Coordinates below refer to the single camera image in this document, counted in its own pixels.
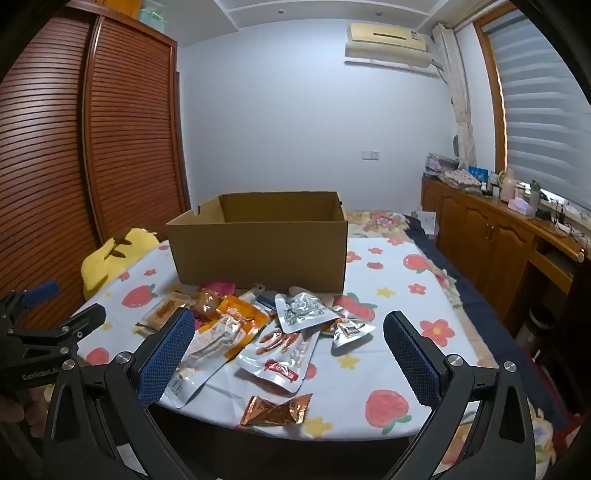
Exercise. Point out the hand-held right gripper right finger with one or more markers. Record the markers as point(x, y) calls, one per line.
point(408, 355)

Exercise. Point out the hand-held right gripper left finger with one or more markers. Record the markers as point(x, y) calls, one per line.
point(168, 355)

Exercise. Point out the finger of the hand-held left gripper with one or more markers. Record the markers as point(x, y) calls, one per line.
point(44, 291)
point(69, 325)

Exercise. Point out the pink drumstick snack packet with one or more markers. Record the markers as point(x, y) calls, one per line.
point(207, 302)

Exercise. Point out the clear chicken foot packet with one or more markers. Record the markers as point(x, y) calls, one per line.
point(277, 355)

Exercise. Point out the brown cardboard box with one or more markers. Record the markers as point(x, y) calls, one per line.
point(258, 249)

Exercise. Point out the person's left hand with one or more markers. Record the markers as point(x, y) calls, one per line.
point(14, 415)

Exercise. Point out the long white snack packet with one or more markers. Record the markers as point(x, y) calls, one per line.
point(207, 355)

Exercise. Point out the clear brown snack packet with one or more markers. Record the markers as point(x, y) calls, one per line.
point(164, 314)

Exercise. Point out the strawberry printed tablecloth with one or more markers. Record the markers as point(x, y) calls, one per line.
point(397, 295)

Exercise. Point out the small silver snack packet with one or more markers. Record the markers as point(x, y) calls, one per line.
point(348, 334)

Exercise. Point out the yellow plush toy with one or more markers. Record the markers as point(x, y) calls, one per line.
point(111, 263)

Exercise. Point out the navy bedding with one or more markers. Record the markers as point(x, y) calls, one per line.
point(466, 295)

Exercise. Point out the orange snack packet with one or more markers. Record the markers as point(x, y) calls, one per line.
point(247, 323)

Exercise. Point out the blue and white snack packet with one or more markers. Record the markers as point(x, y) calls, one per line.
point(264, 300)

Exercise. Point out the large silver printed snack packet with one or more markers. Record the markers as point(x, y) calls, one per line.
point(302, 311)

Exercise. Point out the copper foil candy wrapper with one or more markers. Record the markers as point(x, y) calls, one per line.
point(274, 410)

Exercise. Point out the white paper bag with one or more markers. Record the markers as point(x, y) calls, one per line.
point(425, 224)

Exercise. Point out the wooden cabinet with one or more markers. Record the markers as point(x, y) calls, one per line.
point(480, 240)

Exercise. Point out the floral quilt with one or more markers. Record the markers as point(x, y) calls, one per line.
point(378, 221)

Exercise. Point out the dark trash bin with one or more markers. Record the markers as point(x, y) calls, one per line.
point(542, 323)

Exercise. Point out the brown louvered wardrobe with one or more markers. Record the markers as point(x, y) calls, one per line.
point(92, 161)

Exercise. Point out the floral cloth bag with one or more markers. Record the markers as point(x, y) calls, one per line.
point(459, 180)

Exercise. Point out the pink tissue box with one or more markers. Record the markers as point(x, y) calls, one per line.
point(518, 206)

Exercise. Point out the purple printed box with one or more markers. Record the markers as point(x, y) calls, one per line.
point(438, 165)

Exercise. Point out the blue box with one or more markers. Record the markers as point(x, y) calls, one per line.
point(479, 173)

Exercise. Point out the pink thermos bottle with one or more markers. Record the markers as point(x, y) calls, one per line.
point(509, 184)

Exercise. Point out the white power strip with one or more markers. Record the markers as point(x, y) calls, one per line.
point(558, 221)

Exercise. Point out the small white fan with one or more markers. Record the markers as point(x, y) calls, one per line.
point(456, 146)

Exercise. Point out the floral curtain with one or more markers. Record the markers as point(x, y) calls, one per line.
point(459, 92)

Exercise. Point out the white zebra window blind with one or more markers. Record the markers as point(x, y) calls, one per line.
point(545, 115)

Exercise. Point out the green storage box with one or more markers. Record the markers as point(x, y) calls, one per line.
point(153, 16)

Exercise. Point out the white wall switch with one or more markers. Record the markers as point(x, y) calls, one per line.
point(370, 155)

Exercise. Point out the wall air conditioner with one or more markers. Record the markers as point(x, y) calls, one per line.
point(392, 44)

